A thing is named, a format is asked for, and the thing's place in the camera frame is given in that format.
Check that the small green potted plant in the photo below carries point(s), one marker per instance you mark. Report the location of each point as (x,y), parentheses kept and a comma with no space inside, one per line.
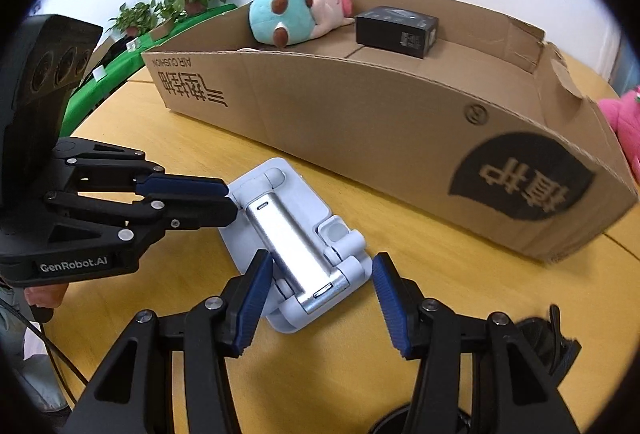
(135,16)

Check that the brown cardboard box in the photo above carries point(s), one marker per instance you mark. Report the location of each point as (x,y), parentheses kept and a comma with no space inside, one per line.
(375,124)

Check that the yellow wooden desktop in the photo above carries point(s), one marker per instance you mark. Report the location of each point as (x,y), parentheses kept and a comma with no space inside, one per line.
(450,284)

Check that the small white card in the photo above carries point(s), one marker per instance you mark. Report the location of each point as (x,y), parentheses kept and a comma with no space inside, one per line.
(131,46)
(99,73)

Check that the white foldable phone stand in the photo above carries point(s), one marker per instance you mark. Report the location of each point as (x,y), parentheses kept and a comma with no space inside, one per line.
(290,234)

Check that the black round object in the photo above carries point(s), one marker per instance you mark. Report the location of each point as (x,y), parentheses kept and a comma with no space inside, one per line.
(390,421)

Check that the person's left hand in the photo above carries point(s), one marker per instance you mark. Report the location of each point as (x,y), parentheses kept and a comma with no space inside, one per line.
(45,296)

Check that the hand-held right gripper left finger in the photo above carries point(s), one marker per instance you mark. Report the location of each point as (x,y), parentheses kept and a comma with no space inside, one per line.
(252,304)

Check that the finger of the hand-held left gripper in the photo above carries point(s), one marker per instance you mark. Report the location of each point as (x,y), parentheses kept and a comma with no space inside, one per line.
(200,211)
(185,186)

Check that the black product box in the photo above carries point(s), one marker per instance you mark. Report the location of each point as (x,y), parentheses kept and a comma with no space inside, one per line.
(390,34)

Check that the black clip holder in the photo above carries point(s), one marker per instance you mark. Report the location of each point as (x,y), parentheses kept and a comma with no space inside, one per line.
(560,349)

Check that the person's left forearm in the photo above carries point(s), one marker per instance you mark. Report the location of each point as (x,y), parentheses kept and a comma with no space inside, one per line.
(12,329)

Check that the pink pig plush toy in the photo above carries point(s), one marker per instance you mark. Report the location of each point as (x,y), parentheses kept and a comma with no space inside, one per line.
(272,19)

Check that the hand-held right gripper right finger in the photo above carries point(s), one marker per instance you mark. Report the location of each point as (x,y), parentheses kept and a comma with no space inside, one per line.
(392,309)

